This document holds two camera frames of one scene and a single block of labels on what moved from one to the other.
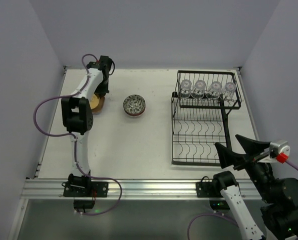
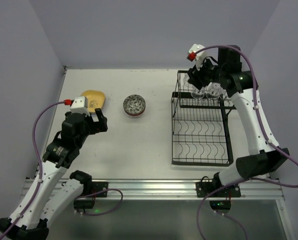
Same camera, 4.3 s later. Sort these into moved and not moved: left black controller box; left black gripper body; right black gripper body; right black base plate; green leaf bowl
Moved: left black gripper body; right black gripper body
Not moved: left black controller box; right black base plate; green leaf bowl
